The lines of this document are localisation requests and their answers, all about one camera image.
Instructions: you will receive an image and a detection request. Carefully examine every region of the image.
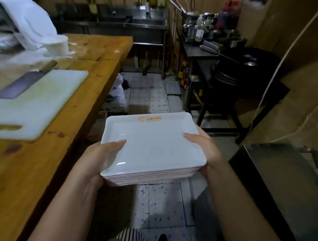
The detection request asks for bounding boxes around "person's right forearm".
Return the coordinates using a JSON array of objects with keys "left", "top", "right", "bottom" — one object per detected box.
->
[{"left": 206, "top": 163, "right": 281, "bottom": 241}]

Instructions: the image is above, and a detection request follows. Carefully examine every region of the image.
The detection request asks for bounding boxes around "wire mesh skimmer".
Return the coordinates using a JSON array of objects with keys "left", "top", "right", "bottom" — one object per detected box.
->
[{"left": 200, "top": 39, "right": 240, "bottom": 64}]

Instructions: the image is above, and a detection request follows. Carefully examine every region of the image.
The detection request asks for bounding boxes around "person's right hand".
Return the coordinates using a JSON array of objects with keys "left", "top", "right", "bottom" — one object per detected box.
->
[{"left": 183, "top": 125, "right": 224, "bottom": 177}]

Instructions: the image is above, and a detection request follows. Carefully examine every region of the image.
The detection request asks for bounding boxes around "white cable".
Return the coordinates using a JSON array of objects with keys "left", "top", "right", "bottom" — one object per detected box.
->
[{"left": 249, "top": 10, "right": 318, "bottom": 134}]

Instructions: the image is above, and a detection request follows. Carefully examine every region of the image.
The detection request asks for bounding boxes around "white plastic bag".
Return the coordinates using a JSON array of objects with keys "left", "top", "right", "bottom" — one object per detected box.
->
[
  {"left": 102, "top": 73, "right": 129, "bottom": 114},
  {"left": 87, "top": 110, "right": 108, "bottom": 142}
]

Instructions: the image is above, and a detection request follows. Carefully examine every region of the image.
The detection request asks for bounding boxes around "row of sauce bottles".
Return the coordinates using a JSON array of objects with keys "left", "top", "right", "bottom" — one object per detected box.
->
[{"left": 179, "top": 62, "right": 190, "bottom": 89}]

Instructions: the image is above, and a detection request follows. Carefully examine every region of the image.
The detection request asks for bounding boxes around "striped garment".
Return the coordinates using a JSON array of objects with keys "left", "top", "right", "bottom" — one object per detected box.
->
[{"left": 117, "top": 228, "right": 147, "bottom": 241}]

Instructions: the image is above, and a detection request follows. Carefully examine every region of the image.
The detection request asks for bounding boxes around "person's left forearm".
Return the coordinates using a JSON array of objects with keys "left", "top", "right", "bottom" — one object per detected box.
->
[{"left": 27, "top": 173, "right": 105, "bottom": 241}]

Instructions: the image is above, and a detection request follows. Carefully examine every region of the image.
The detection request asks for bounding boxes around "dark sauce jar red lid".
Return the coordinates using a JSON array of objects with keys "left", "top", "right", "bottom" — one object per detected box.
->
[{"left": 216, "top": 1, "right": 240, "bottom": 31}]

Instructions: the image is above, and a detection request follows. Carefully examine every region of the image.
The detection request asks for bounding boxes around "white cup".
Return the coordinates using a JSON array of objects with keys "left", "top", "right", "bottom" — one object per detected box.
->
[{"left": 42, "top": 34, "right": 71, "bottom": 56}]

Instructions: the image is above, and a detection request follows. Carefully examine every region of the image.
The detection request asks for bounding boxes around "wooden table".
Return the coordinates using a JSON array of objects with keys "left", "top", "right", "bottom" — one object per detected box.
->
[{"left": 0, "top": 33, "right": 134, "bottom": 241}]

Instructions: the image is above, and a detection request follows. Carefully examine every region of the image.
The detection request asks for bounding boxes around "person's left hand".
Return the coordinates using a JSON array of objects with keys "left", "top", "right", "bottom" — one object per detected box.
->
[{"left": 72, "top": 139, "right": 127, "bottom": 191}]

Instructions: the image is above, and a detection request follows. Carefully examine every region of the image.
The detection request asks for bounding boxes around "stack of white plates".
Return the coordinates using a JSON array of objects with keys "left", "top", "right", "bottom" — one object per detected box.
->
[{"left": 100, "top": 112, "right": 207, "bottom": 187}]

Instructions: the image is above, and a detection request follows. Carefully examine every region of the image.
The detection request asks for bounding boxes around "stainless steel wash sink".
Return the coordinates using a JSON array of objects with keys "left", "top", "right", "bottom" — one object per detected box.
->
[{"left": 54, "top": 5, "right": 171, "bottom": 80}]

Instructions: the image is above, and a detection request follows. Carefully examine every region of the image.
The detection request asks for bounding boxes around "steel saucepan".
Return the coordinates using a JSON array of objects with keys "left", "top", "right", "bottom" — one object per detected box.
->
[{"left": 183, "top": 24, "right": 199, "bottom": 41}]

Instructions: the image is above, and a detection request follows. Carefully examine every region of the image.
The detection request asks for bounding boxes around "translucent white bag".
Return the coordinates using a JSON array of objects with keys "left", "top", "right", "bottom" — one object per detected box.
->
[{"left": 0, "top": 0, "right": 59, "bottom": 51}]

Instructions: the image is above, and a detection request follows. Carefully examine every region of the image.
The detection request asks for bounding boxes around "knife with wooden handle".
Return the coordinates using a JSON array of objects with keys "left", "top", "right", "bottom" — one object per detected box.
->
[{"left": 0, "top": 59, "right": 58, "bottom": 100}]

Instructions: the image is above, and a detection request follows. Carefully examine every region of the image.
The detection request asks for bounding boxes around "dark metal stand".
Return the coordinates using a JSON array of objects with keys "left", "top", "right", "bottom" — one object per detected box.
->
[{"left": 175, "top": 27, "right": 222, "bottom": 127}]

